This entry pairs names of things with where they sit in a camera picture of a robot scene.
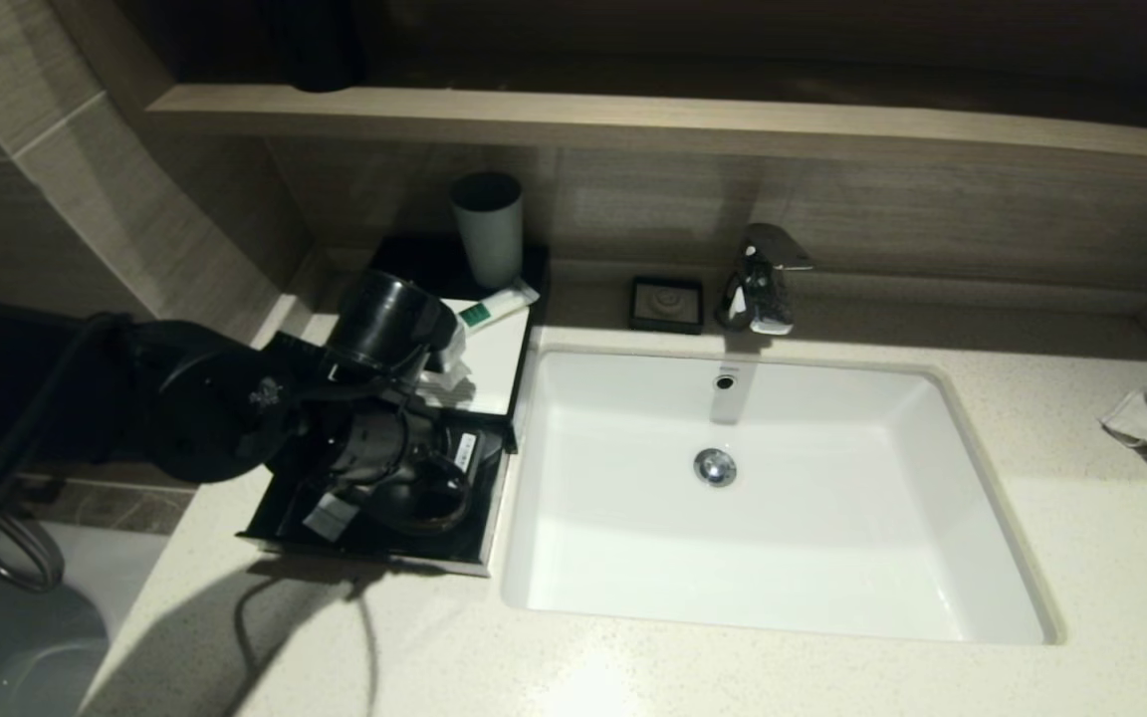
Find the chrome faucet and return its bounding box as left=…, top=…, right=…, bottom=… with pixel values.
left=714, top=223, right=814, bottom=337

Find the white rectangular pad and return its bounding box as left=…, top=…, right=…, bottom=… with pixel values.
left=414, top=297, right=533, bottom=417

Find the light wooden wall shelf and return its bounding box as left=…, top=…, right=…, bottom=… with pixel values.
left=147, top=84, right=1147, bottom=166

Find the thin black looped cable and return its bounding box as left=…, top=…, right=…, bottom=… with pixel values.
left=364, top=453, right=478, bottom=540

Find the black square soap dish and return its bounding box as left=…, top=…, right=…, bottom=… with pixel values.
left=628, top=275, right=706, bottom=336

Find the chrome flexible hose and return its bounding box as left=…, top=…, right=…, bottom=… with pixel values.
left=0, top=476, right=68, bottom=596

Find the slim long packet green label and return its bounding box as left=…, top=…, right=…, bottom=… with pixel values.
left=456, top=278, right=542, bottom=332

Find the black sliding drawer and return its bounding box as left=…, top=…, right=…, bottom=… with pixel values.
left=237, top=402, right=514, bottom=578

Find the small packet green label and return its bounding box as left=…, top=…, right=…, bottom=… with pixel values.
left=303, top=492, right=362, bottom=545

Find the chrome sink drain stopper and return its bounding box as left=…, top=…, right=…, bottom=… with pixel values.
left=692, top=447, right=738, bottom=489

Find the grey cup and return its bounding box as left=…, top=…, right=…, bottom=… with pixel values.
left=449, top=171, right=526, bottom=292

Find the white rectangular sink basin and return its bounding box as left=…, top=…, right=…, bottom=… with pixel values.
left=501, top=344, right=1066, bottom=646

